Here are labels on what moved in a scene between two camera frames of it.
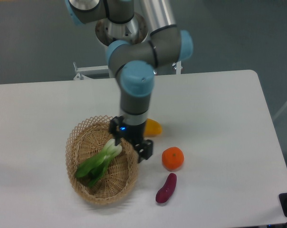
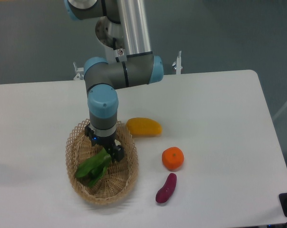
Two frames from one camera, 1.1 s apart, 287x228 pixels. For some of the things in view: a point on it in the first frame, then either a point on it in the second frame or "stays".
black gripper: [132, 134] → [107, 142]
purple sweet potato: [165, 192] stays
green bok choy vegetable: [92, 169] stays
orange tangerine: [172, 158] stays
